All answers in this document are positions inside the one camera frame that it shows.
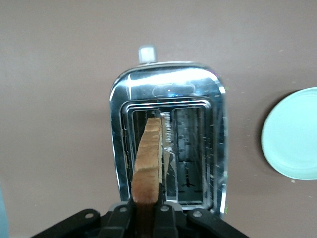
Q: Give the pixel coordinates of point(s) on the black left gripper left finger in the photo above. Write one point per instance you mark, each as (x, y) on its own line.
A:
(116, 223)

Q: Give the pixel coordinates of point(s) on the mint green round plate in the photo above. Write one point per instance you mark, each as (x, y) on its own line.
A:
(292, 134)

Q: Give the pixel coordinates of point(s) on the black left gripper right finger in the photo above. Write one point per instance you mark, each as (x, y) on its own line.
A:
(166, 223)

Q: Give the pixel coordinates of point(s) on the toasted bread slice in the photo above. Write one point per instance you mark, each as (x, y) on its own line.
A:
(148, 158)

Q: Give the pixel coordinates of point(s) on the beige chrome toaster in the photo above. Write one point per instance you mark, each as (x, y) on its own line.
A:
(210, 124)

